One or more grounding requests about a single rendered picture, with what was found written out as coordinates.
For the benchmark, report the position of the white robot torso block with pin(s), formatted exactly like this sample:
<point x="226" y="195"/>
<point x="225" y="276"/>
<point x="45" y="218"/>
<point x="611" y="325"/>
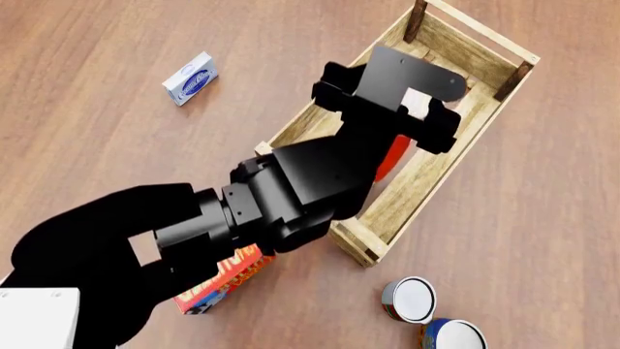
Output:
<point x="36" y="320"/>

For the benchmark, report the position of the wooden slatted tray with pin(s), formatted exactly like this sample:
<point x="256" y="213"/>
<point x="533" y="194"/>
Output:
<point x="426" y="174"/>

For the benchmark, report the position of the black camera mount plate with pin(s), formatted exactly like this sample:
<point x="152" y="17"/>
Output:
<point x="407" y="78"/>

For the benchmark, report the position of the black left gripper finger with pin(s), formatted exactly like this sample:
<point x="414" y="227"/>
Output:
<point x="438" y="127"/>
<point x="336" y="85"/>

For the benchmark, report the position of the red cereal box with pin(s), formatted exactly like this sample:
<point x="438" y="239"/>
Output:
<point x="227" y="281"/>

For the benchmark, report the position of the white blue cream cheese box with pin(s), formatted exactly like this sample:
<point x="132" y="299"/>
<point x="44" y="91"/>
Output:
<point x="191" y="78"/>

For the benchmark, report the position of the red green can white lid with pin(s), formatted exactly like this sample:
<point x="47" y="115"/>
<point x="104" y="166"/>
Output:
<point x="412" y="300"/>

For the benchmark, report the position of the blue can white lid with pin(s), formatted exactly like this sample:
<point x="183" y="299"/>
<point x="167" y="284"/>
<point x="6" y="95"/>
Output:
<point x="457" y="336"/>

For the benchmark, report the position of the red ketchup bottle white cap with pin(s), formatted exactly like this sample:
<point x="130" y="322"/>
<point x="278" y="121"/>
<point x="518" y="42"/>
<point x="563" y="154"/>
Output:
<point x="394" y="156"/>

